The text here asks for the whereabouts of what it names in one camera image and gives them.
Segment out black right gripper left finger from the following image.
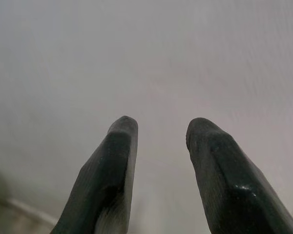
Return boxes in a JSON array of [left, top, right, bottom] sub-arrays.
[[53, 115, 139, 234]]

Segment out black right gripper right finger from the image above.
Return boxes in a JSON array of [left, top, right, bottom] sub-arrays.
[[185, 117, 293, 234]]

